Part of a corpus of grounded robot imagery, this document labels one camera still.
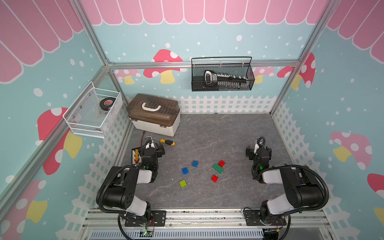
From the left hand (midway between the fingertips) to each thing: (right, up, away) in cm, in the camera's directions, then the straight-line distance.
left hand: (153, 145), depth 93 cm
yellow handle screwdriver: (+8, +1, +9) cm, 12 cm away
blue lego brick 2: (+20, -15, -4) cm, 25 cm away
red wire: (-12, +3, +12) cm, 18 cm away
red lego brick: (+43, -11, -1) cm, 44 cm away
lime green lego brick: (+20, -20, -8) cm, 29 cm away
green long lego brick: (+40, -13, -3) cm, 43 cm away
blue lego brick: (+26, -11, 0) cm, 29 cm away
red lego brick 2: (+38, -18, -8) cm, 42 cm away
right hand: (+66, 0, 0) cm, 66 cm away
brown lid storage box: (+1, +20, 0) cm, 20 cm away
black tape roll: (-21, +25, -14) cm, 35 cm away
